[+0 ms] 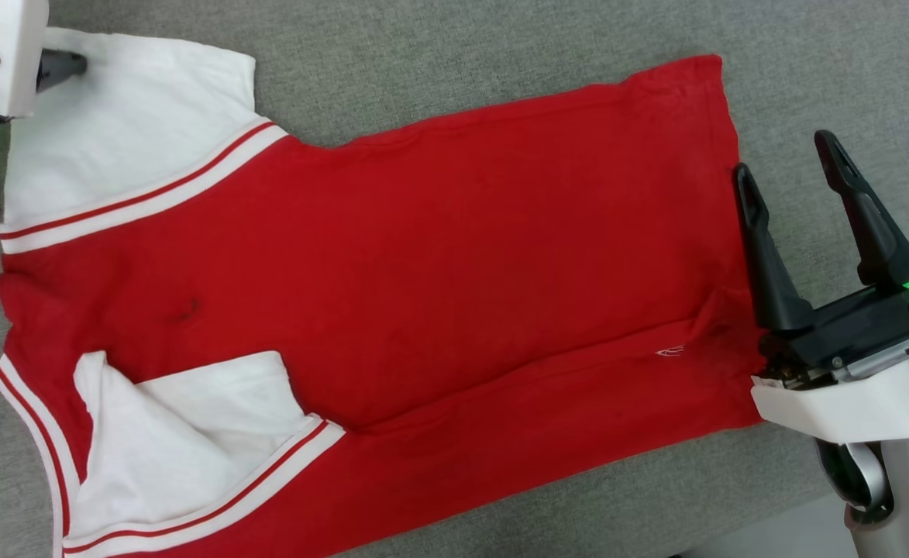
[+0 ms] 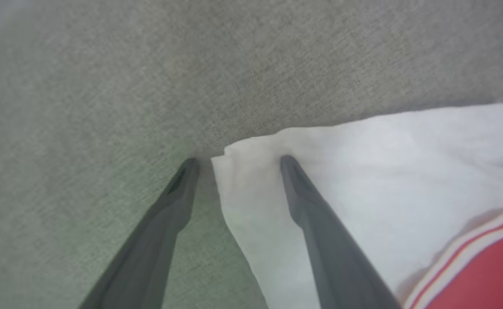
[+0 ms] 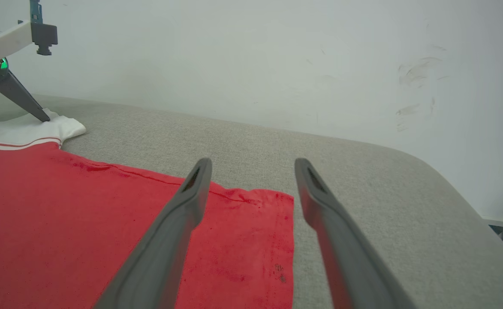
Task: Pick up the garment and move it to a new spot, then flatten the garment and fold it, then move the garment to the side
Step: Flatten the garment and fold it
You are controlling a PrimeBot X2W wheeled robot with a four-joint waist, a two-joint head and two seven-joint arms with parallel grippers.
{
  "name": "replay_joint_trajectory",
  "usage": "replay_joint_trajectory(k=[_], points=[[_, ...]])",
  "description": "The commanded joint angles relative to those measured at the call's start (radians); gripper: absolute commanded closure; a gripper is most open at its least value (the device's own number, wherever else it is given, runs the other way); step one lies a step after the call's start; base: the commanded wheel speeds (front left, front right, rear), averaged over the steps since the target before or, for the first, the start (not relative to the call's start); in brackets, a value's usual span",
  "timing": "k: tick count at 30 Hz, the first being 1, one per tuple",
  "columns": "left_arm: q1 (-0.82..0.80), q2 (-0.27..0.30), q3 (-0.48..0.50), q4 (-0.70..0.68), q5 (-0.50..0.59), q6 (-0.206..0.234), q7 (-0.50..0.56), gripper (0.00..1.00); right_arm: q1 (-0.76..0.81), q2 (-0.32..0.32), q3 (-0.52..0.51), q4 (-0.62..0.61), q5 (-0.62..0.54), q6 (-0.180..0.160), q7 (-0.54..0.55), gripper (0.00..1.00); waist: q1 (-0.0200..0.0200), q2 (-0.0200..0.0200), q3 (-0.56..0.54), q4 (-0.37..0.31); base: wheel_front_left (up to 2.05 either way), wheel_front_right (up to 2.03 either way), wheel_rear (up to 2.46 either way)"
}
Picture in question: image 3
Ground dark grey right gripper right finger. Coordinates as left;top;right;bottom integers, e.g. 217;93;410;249
295;158;417;309

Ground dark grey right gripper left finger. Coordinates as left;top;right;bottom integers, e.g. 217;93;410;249
93;158;213;309

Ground red garment with white sleeves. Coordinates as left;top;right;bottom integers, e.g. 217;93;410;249
0;108;295;309

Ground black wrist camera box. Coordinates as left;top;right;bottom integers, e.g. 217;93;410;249
29;0;58;56

